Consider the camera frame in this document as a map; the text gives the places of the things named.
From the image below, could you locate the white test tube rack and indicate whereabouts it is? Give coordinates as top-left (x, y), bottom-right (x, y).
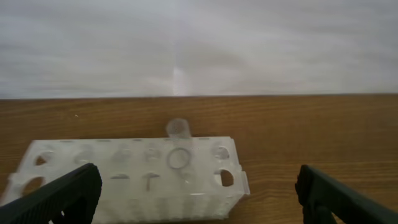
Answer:
top-left (0, 136), bottom-right (251, 224)

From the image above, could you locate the clear test tube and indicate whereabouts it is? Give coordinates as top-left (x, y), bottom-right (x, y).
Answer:
top-left (165, 118), bottom-right (193, 170)

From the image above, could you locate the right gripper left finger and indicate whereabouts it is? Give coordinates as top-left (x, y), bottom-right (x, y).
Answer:
top-left (0, 162), bottom-right (103, 224)

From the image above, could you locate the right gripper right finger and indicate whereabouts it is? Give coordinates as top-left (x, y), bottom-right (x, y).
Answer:
top-left (294, 164), bottom-right (398, 224)

